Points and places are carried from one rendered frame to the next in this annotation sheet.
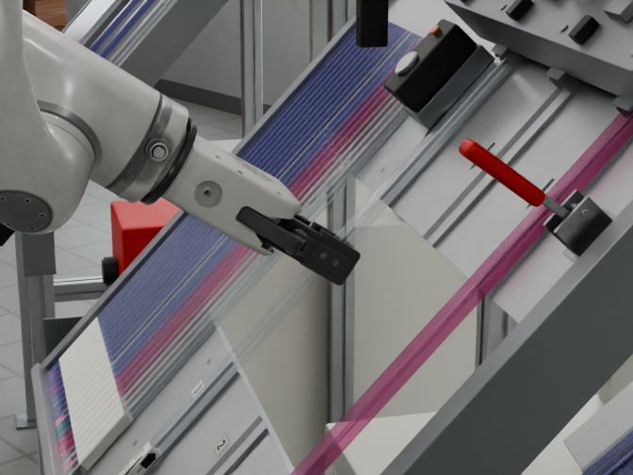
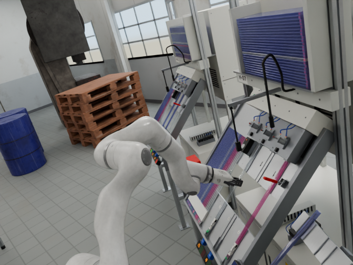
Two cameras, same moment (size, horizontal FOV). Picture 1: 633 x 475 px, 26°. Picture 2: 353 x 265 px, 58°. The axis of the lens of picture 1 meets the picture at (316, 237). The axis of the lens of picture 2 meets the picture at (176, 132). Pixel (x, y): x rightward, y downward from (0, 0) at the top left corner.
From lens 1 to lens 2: 0.56 m
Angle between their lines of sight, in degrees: 5
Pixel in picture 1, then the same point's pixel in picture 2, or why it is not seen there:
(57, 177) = (197, 187)
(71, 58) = (193, 165)
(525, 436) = (282, 217)
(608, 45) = (281, 153)
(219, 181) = (219, 178)
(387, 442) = (247, 197)
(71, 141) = (197, 180)
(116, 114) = (201, 172)
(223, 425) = (227, 214)
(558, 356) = (284, 205)
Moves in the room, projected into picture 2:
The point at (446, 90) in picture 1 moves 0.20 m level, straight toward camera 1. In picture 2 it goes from (250, 149) to (257, 169)
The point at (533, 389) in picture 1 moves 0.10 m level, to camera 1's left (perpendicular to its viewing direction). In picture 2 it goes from (282, 211) to (256, 216)
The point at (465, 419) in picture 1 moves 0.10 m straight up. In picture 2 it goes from (272, 217) to (269, 196)
